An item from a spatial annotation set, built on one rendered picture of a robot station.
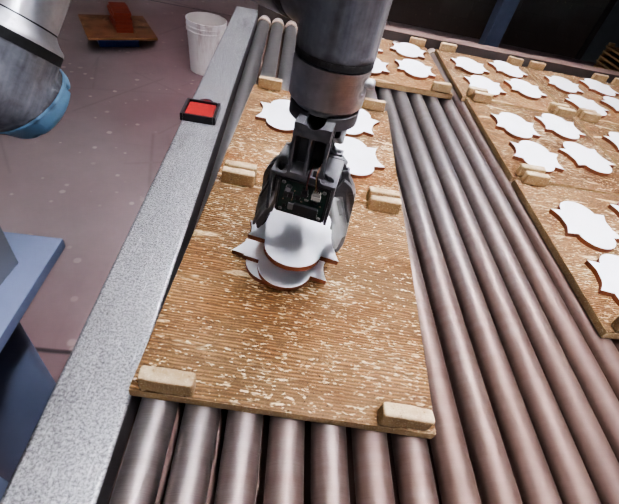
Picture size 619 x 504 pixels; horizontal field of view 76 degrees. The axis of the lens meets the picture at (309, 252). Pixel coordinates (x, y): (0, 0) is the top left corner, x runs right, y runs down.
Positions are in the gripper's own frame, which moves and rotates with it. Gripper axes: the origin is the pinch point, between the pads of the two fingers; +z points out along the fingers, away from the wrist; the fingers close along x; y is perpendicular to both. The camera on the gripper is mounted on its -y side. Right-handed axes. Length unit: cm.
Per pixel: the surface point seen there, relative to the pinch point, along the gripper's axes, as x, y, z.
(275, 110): -16.4, -43.7, 5.8
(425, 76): 18, -91, 6
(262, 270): -3.4, 4.6, 4.8
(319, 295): 5.3, 4.4, 6.6
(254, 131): -18.0, -33.7, 6.7
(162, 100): -135, -198, 101
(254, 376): 0.6, 19.1, 6.6
